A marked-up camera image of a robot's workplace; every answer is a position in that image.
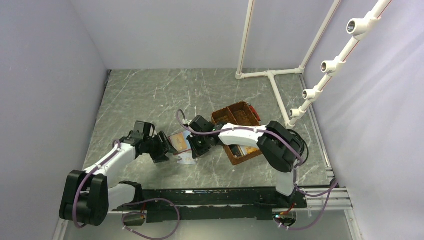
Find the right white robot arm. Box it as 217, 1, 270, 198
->
178, 115, 305, 208

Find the white card stack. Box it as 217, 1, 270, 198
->
230, 145, 259, 158

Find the black cable bundle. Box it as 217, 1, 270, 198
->
288, 129, 310, 160

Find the white pvc pipe frame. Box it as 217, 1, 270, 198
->
235, 0, 393, 129

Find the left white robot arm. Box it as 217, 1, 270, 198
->
59, 121, 177, 229

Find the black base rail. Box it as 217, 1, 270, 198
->
116, 186, 307, 223

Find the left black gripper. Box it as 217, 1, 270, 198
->
143, 131, 178, 164

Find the red leather card holder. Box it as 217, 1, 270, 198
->
168, 130, 192, 155

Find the brown woven basket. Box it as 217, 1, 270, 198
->
211, 101, 262, 166

